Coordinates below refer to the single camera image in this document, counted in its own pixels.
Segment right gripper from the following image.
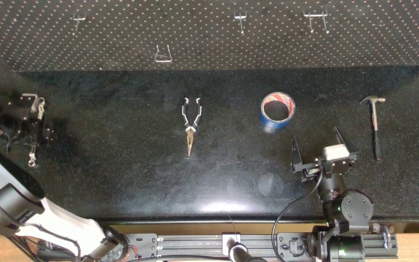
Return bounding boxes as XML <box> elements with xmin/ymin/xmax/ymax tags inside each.
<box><xmin>290</xmin><ymin>126</ymin><xmax>359</xmax><ymax>182</ymax></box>

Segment roll of blue tape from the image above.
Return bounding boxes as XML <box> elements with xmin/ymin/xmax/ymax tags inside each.
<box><xmin>259</xmin><ymin>90</ymin><xmax>297</xmax><ymax>135</ymax></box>

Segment hammer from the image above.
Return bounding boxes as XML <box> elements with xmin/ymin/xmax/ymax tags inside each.
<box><xmin>359</xmin><ymin>95</ymin><xmax>387</xmax><ymax>163</ymax></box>

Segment black and white pliers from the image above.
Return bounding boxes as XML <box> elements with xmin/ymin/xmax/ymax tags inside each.
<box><xmin>180</xmin><ymin>97</ymin><xmax>203</xmax><ymax>158</ymax></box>

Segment wrench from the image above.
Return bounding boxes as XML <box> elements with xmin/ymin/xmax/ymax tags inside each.
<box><xmin>27</xmin><ymin>96</ymin><xmax>47</xmax><ymax>169</ymax></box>

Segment black pegboard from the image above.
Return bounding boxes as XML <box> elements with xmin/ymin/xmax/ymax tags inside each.
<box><xmin>0</xmin><ymin>0</ymin><xmax>419</xmax><ymax>72</ymax></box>

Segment metal hook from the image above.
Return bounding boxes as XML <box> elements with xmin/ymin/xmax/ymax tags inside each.
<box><xmin>72</xmin><ymin>12</ymin><xmax>87</xmax><ymax>34</ymax></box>
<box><xmin>153</xmin><ymin>44</ymin><xmax>174</xmax><ymax>64</ymax></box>
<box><xmin>302</xmin><ymin>9</ymin><xmax>330</xmax><ymax>34</ymax></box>
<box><xmin>233</xmin><ymin>10</ymin><xmax>248</xmax><ymax>35</ymax></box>

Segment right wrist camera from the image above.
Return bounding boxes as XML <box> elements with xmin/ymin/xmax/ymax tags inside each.
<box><xmin>322</xmin><ymin>143</ymin><xmax>351</xmax><ymax>162</ymax></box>

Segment black cable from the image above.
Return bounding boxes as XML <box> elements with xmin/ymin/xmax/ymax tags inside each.
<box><xmin>11</xmin><ymin>221</ymin><xmax>83</xmax><ymax>262</ymax></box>
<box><xmin>270</xmin><ymin>169</ymin><xmax>325</xmax><ymax>262</ymax></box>

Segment mounting rail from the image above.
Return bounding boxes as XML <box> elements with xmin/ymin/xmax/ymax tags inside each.
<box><xmin>36</xmin><ymin>231</ymin><xmax>399</xmax><ymax>262</ymax></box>

